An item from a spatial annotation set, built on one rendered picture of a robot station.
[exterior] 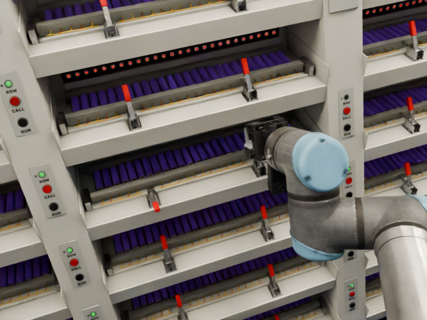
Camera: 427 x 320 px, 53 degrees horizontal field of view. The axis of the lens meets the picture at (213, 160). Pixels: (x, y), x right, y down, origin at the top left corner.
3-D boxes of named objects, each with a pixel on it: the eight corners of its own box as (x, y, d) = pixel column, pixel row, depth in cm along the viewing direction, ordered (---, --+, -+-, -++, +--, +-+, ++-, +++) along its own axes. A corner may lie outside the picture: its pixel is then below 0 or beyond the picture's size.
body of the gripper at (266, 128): (274, 115, 95) (297, 119, 83) (281, 152, 97) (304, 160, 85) (242, 123, 94) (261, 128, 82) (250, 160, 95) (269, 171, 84)
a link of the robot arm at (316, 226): (359, 265, 70) (356, 194, 68) (289, 265, 73) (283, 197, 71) (356, 242, 79) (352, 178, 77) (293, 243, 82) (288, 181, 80)
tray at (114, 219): (328, 172, 109) (333, 144, 102) (91, 241, 97) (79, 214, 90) (293, 128, 123) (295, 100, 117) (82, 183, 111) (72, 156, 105)
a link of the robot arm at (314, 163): (302, 201, 68) (297, 140, 66) (273, 183, 80) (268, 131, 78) (355, 190, 70) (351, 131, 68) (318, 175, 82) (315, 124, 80)
